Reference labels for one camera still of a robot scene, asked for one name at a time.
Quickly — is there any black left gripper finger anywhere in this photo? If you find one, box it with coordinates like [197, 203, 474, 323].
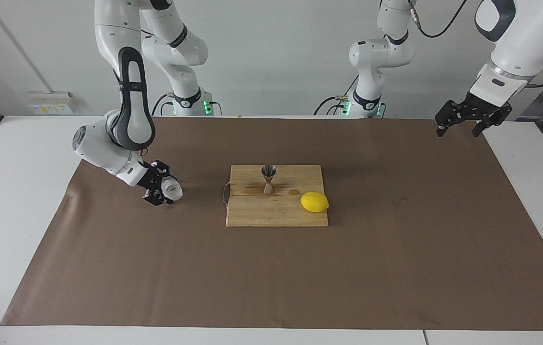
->
[472, 114, 508, 138]
[435, 100, 464, 138]

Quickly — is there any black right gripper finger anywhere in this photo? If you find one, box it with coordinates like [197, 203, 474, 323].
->
[150, 160, 172, 180]
[143, 191, 176, 207]

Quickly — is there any clear textured glass cup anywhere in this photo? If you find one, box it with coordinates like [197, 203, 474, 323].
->
[161, 176, 184, 202]

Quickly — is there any steel double jigger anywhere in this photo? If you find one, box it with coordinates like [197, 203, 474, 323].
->
[261, 165, 277, 195]

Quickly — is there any wooden cutting board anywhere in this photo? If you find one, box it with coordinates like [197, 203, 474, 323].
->
[226, 165, 329, 228]

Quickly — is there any brown paper table mat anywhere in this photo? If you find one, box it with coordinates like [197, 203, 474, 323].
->
[0, 116, 543, 331]

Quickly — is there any yellow lemon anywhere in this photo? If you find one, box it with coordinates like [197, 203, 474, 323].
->
[300, 191, 330, 213]

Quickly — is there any black base cable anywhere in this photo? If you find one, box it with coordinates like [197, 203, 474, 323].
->
[150, 93, 176, 116]
[313, 72, 359, 116]

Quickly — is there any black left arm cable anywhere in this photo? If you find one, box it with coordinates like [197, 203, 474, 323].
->
[408, 0, 543, 89]

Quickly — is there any white wall socket box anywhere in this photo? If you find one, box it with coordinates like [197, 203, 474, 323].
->
[28, 91, 76, 115]

